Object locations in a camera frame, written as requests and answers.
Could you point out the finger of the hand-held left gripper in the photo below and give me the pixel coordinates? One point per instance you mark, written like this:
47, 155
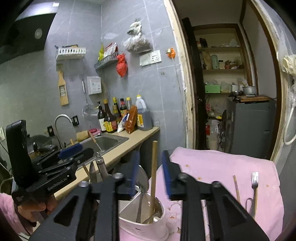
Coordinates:
70, 150
78, 158

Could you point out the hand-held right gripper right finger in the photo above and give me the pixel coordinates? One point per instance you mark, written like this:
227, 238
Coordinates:
166, 178

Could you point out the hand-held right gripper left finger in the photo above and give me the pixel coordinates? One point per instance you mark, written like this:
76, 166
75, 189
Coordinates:
134, 171

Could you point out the metal spoon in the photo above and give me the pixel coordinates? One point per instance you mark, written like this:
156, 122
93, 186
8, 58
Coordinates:
143, 180
249, 205

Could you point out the metal peeler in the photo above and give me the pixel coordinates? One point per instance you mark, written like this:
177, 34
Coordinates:
101, 165

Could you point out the white plastic utensil caddy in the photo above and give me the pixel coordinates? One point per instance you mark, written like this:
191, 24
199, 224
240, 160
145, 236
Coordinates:
143, 229

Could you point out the person's left forearm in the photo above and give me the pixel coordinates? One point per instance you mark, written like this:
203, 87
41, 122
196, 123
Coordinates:
9, 208

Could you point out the person's left hand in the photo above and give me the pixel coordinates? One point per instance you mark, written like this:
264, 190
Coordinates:
34, 210

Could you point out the beige kitchen counter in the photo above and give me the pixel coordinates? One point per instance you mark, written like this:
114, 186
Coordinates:
136, 139

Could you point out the metal faucet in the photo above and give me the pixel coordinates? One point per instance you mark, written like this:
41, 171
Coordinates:
60, 118

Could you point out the stainless steel sink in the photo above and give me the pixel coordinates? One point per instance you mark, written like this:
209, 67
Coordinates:
111, 141

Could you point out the dark pump bottle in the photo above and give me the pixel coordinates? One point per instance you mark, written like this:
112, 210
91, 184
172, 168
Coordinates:
101, 120

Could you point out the metal strainer ladle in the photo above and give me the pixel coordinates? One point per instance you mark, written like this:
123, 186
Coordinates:
90, 110

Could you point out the dark sauce bottle yellow label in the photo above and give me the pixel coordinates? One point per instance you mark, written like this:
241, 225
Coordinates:
109, 122

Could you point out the white and blue packet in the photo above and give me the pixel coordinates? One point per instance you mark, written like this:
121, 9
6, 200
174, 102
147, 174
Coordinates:
121, 125

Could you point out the orange seasoning packet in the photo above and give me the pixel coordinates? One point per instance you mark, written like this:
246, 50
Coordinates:
131, 120

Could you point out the pink floral tablecloth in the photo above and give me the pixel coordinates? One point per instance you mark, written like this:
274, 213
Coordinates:
219, 166

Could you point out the large oil jug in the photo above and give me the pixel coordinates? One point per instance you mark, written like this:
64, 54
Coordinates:
143, 115

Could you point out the wooden grater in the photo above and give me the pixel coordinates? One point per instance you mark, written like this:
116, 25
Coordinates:
63, 90

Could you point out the slim dark sauce bottle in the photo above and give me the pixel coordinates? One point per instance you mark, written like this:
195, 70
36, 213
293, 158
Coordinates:
116, 109

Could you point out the white sack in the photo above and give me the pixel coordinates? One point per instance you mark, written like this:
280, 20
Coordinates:
212, 134

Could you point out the small dark sauce bottle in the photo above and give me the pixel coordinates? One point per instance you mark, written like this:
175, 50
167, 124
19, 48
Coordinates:
123, 107

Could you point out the clear glass bottle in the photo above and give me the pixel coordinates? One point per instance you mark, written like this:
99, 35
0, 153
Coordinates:
128, 104

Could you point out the metal fork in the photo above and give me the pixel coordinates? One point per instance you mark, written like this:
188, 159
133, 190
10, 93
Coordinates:
255, 179

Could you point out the red plastic bag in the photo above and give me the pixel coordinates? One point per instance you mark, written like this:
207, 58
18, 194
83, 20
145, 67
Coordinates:
122, 66

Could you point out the grey cabinet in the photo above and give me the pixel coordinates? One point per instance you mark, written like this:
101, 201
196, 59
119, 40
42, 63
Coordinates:
252, 129

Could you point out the green box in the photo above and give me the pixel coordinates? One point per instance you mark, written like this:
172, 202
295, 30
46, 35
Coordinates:
212, 88

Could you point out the yellow snack packet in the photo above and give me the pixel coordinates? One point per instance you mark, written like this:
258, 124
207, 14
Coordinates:
101, 53

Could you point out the red snack packet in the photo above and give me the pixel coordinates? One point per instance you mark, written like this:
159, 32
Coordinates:
110, 49

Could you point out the black range hood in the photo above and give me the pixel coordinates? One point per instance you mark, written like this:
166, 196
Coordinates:
27, 34

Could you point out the wooden cutting board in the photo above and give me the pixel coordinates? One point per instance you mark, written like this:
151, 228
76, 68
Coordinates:
256, 98

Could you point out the metal pot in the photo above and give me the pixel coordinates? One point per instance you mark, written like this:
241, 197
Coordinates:
249, 90

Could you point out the orange plug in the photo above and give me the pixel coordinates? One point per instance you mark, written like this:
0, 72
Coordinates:
171, 53

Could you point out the green thermos jar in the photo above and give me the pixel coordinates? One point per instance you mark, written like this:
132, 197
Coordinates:
214, 62

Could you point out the clear bag of dried goods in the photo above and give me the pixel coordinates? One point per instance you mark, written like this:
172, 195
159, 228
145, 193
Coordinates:
138, 44

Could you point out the wooden pantry shelf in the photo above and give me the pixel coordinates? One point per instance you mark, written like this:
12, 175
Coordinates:
245, 46

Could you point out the cream rubber gloves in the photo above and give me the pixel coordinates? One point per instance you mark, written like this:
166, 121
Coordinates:
290, 64

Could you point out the black wall socket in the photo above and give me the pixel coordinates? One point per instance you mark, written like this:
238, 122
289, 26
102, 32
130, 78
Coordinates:
75, 120
50, 131

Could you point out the white wall box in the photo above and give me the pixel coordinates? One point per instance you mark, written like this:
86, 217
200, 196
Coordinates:
94, 85

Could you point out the grey wall shelf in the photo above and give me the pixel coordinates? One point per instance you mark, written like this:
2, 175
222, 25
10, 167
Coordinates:
106, 62

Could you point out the white wall basket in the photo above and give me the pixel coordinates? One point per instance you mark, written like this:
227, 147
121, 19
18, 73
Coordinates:
70, 53

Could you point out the wooden door frame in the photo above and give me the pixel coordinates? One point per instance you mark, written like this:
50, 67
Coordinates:
182, 81

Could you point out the white wall switch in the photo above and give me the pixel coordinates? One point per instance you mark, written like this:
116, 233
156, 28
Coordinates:
145, 60

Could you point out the white wall socket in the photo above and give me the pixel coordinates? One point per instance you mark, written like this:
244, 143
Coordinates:
155, 56

